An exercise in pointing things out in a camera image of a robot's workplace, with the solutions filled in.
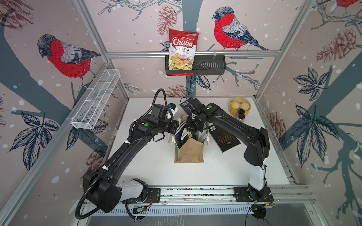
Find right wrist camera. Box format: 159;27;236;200
186;98;205;115

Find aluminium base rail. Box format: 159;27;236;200
144;185;316;206

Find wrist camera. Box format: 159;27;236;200
186;98;205;115
168;103;178;115

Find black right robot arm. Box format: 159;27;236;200
182;98;270;200

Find burlap canvas bag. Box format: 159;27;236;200
168;114;210;163

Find navy book yellow label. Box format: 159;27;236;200
173;123;189;149

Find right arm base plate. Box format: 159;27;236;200
233;186;274;202

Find red cassava chips bag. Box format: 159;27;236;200
166;29;199;76

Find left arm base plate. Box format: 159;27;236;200
126;188;161;205

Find yellow bowl with buns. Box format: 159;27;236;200
228;97;251;117

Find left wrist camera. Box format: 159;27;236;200
168;103;178;115

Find black wire wall basket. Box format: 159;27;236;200
165;55;226;76

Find black paperback book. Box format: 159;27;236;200
209;125;241;153

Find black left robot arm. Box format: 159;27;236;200
76;104;179;219

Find black corrugated cable conduit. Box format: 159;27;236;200
74;141;128;220

